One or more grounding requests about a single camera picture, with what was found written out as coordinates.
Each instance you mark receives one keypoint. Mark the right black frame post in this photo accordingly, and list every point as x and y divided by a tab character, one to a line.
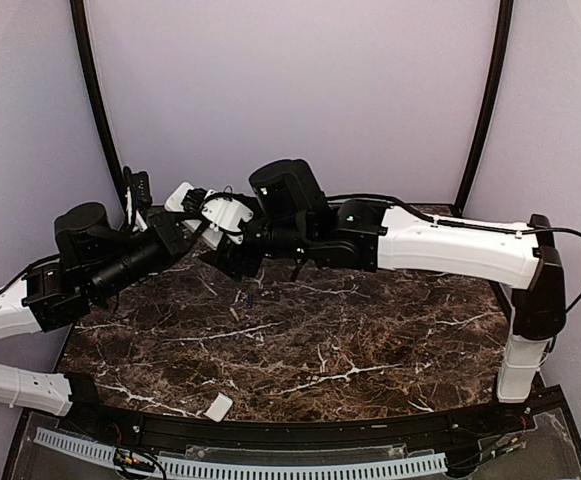
489	98

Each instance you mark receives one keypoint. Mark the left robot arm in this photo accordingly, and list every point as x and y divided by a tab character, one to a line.
94	262

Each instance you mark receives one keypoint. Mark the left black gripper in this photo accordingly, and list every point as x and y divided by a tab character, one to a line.
165	224

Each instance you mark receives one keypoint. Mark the black frame post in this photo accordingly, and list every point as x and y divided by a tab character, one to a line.
95	97
489	98

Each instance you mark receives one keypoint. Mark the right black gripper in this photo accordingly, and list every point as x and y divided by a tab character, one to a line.
230	260

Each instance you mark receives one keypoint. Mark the left black frame post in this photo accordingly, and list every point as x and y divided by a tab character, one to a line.
95	97

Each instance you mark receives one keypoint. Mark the brown AAA battery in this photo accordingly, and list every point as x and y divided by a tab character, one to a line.
234	314

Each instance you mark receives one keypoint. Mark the white battery cover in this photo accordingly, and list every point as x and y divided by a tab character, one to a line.
219	408

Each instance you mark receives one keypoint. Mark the white remote control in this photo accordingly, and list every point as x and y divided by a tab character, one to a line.
185	197

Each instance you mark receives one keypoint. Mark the black front rail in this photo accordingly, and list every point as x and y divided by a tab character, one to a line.
176	433

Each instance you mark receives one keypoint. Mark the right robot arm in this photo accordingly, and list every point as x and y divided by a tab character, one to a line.
289	216

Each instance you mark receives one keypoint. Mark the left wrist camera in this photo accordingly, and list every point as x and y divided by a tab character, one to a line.
138	199

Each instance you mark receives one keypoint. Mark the white slotted cable duct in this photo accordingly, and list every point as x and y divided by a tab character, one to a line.
388	462

